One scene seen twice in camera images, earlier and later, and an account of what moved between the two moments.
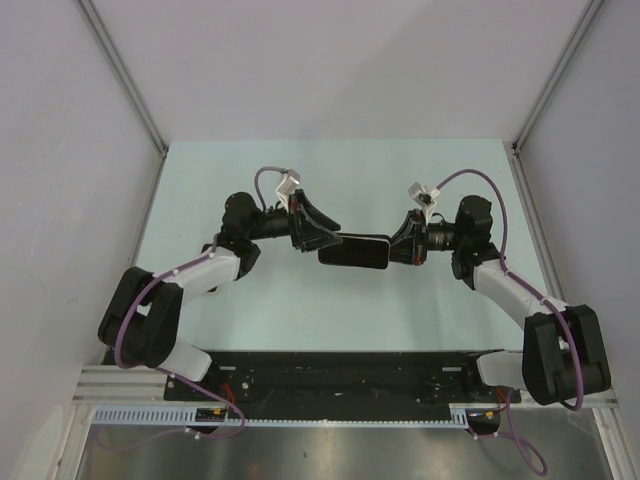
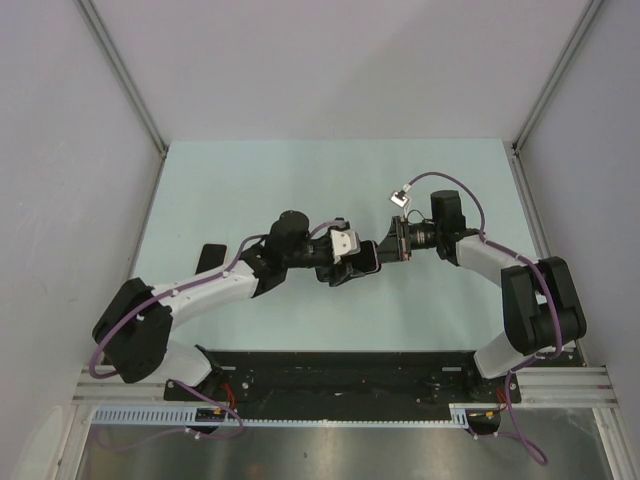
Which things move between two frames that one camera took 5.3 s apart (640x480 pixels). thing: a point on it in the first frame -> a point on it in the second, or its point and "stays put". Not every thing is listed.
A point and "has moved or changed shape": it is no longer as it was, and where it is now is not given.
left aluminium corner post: [90, 12] stays put
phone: [367, 235] has moved or changed shape
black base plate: [339, 384] stays put
